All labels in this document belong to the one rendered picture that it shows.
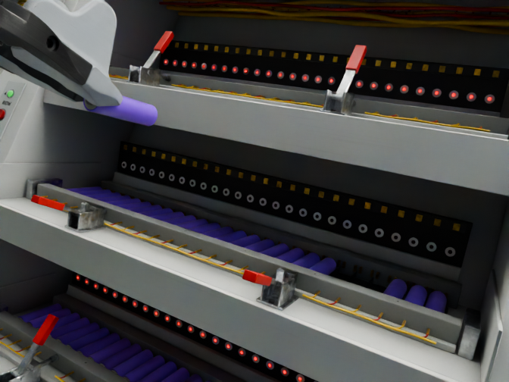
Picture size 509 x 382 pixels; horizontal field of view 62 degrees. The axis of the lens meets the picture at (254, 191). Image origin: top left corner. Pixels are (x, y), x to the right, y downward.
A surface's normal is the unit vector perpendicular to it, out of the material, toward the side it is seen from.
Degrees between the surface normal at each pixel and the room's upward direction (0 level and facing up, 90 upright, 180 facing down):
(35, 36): 91
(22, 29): 91
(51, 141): 90
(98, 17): 91
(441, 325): 111
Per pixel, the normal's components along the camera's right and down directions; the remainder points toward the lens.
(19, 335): -0.47, 0.07
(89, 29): 0.84, 0.22
